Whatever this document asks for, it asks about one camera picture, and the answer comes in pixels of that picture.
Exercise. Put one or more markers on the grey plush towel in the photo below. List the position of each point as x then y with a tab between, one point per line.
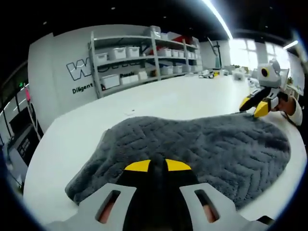
192	144

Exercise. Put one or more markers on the row of white storage bins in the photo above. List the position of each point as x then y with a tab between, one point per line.
120	53

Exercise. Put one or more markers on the pink hanging tag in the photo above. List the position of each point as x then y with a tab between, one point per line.
28	93

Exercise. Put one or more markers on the person's right hand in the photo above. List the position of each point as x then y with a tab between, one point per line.
286	103

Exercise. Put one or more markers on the green upright stand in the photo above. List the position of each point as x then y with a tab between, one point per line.
217	57

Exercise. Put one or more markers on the red blue banner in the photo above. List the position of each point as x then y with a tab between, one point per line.
178	39

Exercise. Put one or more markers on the grey metal storage shelf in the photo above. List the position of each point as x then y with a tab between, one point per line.
154	57

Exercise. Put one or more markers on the ceiling light strip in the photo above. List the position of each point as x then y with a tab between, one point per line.
219	16

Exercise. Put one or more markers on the black equipment cabinet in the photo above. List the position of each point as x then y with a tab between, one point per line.
22	142

